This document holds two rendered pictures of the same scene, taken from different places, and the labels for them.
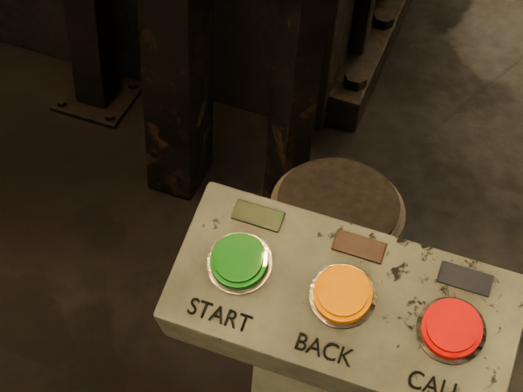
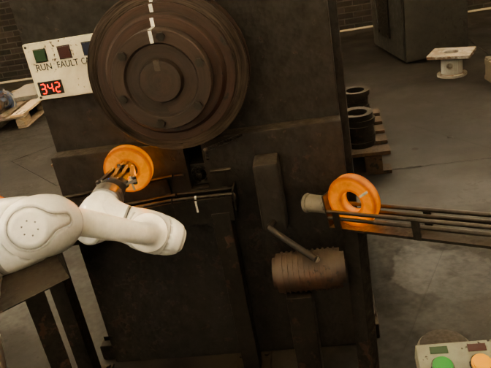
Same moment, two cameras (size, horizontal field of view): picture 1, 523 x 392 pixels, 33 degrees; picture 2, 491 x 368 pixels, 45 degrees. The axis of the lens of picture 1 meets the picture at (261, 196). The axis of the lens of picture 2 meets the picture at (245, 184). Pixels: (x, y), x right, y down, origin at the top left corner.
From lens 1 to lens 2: 0.76 m
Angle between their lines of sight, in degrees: 24
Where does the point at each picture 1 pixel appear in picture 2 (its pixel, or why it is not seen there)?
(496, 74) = (424, 289)
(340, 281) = (479, 358)
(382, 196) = (457, 337)
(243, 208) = (432, 349)
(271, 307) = not seen: outside the picture
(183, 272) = not seen: outside the picture
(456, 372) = not seen: outside the picture
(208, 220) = (424, 357)
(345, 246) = (472, 348)
